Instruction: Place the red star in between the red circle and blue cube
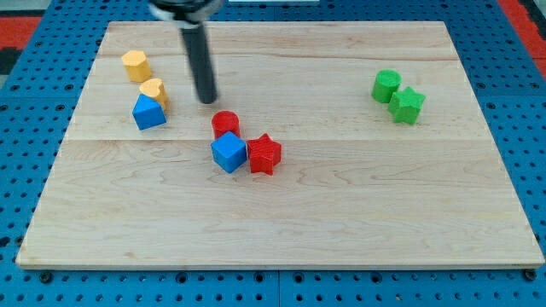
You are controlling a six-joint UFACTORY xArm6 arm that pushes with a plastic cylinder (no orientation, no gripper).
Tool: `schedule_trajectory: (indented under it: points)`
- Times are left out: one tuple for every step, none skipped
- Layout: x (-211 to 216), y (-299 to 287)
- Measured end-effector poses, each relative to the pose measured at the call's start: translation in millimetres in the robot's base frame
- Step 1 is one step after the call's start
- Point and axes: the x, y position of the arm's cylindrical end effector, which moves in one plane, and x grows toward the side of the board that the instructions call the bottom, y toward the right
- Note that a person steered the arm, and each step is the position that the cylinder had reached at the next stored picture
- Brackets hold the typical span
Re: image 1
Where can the red cylinder block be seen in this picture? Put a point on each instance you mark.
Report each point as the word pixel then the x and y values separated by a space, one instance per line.
pixel 225 121

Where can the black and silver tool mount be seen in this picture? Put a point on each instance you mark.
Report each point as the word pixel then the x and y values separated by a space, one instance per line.
pixel 184 13

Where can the blue triangle block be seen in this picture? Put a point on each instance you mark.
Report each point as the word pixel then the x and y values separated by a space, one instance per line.
pixel 147 113

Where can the blue cube block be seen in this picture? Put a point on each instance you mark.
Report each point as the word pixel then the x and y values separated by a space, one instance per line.
pixel 229 151

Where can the yellow hexagon block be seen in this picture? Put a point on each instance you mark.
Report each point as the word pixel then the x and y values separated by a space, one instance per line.
pixel 136 66

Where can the wooden board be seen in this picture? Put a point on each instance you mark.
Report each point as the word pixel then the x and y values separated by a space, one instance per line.
pixel 353 190

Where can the green star block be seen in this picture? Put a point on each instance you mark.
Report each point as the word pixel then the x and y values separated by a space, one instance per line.
pixel 405 105

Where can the green cylinder block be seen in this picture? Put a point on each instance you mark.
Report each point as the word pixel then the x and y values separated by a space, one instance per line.
pixel 386 83

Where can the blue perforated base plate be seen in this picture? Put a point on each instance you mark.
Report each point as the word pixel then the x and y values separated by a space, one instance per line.
pixel 37 103

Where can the red star block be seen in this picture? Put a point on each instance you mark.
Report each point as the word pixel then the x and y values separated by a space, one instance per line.
pixel 263 154

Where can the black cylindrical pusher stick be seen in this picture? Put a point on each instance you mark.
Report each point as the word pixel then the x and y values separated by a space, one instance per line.
pixel 200 61

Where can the yellow heart block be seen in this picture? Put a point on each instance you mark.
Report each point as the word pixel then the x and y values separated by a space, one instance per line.
pixel 155 89

